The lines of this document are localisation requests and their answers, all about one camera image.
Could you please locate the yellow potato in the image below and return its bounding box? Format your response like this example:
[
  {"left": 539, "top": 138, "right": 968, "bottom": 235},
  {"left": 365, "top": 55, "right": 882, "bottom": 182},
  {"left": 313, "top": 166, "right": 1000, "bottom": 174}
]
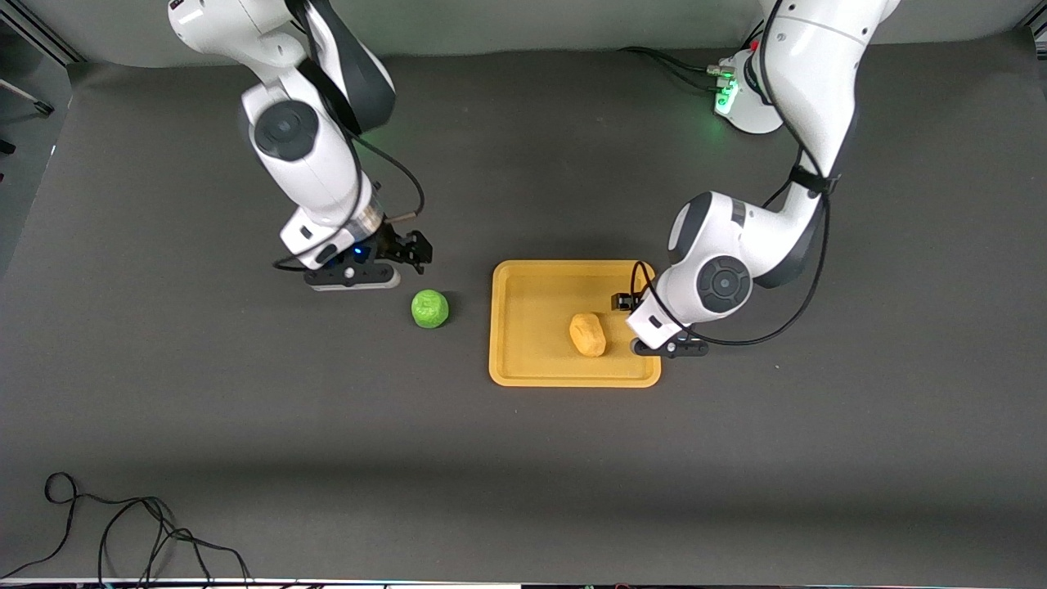
[{"left": 569, "top": 312, "right": 608, "bottom": 359}]

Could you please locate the green apple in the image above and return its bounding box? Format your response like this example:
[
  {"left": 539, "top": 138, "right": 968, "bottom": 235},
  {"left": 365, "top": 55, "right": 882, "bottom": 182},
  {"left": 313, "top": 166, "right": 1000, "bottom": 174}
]
[{"left": 411, "top": 290, "right": 450, "bottom": 330}]

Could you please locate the yellow plastic tray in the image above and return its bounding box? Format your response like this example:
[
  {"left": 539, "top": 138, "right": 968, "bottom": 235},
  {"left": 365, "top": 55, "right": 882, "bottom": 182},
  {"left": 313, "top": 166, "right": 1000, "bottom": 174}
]
[{"left": 489, "top": 260, "right": 662, "bottom": 389}]

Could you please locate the dark grey table cloth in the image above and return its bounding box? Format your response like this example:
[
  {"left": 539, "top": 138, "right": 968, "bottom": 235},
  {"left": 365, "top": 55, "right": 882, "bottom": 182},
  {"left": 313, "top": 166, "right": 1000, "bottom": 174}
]
[{"left": 0, "top": 31, "right": 1047, "bottom": 585}]

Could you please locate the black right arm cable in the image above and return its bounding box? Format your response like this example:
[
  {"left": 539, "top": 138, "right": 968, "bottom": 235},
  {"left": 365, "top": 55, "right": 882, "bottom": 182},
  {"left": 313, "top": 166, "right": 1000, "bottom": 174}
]
[{"left": 272, "top": 0, "right": 427, "bottom": 272}]

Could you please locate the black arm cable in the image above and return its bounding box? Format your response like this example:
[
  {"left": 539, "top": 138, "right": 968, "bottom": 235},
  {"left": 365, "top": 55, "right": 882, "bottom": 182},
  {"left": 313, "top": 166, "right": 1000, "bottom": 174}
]
[
  {"left": 272, "top": 0, "right": 427, "bottom": 272},
  {"left": 628, "top": 0, "right": 842, "bottom": 348}
]

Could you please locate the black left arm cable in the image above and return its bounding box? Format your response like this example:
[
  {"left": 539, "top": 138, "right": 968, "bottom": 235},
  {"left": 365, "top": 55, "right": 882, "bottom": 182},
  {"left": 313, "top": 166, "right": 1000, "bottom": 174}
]
[{"left": 628, "top": 0, "right": 842, "bottom": 348}]

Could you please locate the black left base cable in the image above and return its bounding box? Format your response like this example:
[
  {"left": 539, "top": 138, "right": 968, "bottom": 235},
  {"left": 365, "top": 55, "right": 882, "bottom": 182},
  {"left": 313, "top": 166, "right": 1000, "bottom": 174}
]
[{"left": 618, "top": 46, "right": 730, "bottom": 92}]

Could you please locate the loose black cable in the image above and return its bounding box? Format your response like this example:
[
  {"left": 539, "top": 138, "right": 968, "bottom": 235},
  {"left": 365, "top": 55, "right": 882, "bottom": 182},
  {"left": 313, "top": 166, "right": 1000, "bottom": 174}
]
[{"left": 0, "top": 472, "right": 253, "bottom": 585}]

